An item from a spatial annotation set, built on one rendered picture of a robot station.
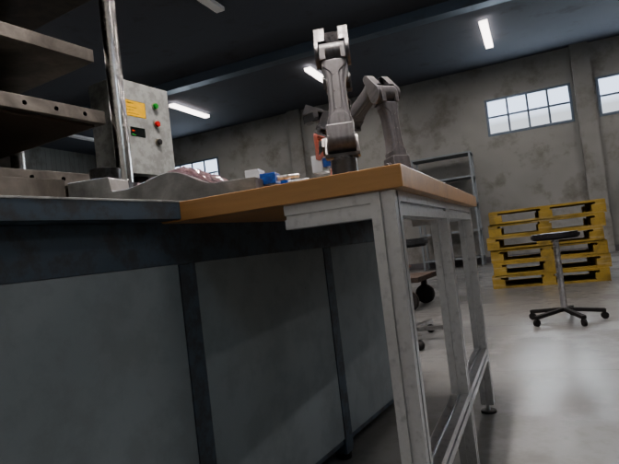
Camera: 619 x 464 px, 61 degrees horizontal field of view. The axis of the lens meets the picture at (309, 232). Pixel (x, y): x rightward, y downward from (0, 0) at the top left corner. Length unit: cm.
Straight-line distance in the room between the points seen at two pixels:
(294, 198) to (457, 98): 1035
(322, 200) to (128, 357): 46
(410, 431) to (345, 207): 41
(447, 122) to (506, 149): 127
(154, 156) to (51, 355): 156
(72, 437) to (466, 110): 1058
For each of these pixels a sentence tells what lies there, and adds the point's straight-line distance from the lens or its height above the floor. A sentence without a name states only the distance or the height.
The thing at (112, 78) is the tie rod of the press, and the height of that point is 140.
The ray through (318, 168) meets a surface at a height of 92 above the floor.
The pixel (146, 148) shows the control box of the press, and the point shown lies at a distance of 239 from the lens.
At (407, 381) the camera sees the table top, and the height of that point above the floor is 42.
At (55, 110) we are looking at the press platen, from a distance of 208.
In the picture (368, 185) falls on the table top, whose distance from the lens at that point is 91.
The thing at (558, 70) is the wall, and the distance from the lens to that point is 1124.
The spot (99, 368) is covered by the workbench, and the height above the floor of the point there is 51.
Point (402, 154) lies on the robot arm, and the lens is 184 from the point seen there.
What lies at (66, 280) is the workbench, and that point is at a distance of 97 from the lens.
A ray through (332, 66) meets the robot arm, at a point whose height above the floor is 112.
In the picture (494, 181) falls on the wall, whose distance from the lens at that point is 1092.
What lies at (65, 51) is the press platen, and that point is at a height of 150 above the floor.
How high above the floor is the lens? 67
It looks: 2 degrees up
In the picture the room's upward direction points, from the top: 7 degrees counter-clockwise
